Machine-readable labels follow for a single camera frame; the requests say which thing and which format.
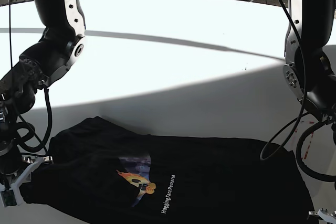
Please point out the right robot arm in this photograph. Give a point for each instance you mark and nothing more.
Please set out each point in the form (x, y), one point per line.
(39, 66)

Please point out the black t-shirt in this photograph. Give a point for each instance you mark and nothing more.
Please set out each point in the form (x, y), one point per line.
(103, 173)

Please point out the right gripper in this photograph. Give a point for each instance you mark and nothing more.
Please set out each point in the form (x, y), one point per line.
(16, 170)

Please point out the red tape rectangle marking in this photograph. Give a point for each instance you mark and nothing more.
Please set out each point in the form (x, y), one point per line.
(303, 125)

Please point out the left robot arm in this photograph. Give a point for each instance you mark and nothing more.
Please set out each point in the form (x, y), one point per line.
(307, 68)

